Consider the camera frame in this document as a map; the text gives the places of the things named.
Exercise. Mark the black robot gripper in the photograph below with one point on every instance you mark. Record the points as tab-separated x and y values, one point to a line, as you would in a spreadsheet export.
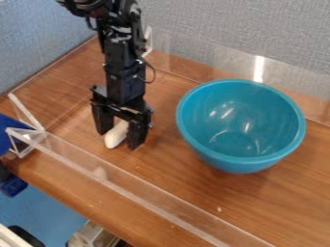
120	99

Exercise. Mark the white brown-capped toy mushroom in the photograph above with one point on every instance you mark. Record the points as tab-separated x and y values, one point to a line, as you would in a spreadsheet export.
117	135

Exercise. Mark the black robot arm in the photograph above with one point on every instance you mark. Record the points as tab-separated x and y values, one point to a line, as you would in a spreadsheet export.
116	19

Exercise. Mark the blue plastic bowl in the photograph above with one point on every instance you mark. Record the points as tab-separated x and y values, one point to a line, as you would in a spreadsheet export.
241	124

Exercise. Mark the blue clamp at table edge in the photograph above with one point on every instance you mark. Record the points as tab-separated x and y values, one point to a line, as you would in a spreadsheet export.
11	184

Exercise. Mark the black white object bottom-left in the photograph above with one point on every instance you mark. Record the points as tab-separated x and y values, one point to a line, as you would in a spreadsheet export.
15	236

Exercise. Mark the clear acrylic barrier wall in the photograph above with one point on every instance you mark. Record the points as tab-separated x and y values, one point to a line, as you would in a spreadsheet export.
157	195

